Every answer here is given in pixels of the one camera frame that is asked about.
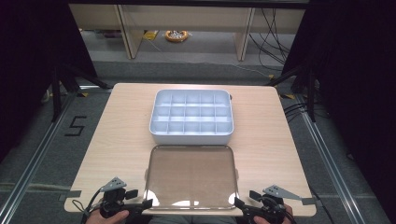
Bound clear plastic box lid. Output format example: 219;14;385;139
143;144;240;211

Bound black floor cables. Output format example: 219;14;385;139
282;101;313;123

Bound aluminium floor rail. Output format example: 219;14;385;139
0;89;82;217
294;92;366;224

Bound person's left hand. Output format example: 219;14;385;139
85;209;131;224

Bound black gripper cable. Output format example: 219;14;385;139
71;187;106;224
279;210;299;224

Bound black tripod stand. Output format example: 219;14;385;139
264;64;319;124
50;61;114;123

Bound black curtain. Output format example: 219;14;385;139
0;0;98;163
280;0;396;218

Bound yellow flat packet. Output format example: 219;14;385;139
142;30;160;42

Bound orange ring with metal parts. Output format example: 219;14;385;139
163;29;190;44

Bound person's right hand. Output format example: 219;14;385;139
253;203;294;224

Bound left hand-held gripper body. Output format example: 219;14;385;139
99;176;132;219

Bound white compartment storage box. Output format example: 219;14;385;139
148;89;234;146

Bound bundle of black cables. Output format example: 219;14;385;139
247;7;297;73

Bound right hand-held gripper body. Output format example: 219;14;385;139
244;184;303;224

